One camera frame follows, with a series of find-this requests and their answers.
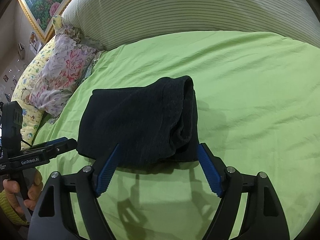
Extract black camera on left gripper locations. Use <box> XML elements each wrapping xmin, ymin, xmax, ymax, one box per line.
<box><xmin>1</xmin><ymin>101</ymin><xmax>23</xmax><ymax>158</ymax></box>

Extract striped white headboard cushion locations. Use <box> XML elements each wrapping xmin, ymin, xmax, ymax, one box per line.
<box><xmin>62</xmin><ymin>0</ymin><xmax>319</xmax><ymax>49</ymax></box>

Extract floral pink pillow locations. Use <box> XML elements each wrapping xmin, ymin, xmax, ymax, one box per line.
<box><xmin>29</xmin><ymin>25</ymin><xmax>104</xmax><ymax>118</ymax></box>

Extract yellow patterned pillow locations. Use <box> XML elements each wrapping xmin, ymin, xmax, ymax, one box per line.
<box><xmin>11</xmin><ymin>15</ymin><xmax>63</xmax><ymax>151</ymax></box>

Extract black fleece pants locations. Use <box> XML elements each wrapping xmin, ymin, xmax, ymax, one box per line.
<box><xmin>76</xmin><ymin>76</ymin><xmax>199</xmax><ymax>168</ymax></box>

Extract green bed sheet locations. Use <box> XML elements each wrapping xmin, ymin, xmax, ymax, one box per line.
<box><xmin>34</xmin><ymin>31</ymin><xmax>319</xmax><ymax>239</ymax></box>

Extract yellow sweater sleeve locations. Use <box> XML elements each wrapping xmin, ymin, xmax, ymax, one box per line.
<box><xmin>0</xmin><ymin>191</ymin><xmax>29</xmax><ymax>226</ymax></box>

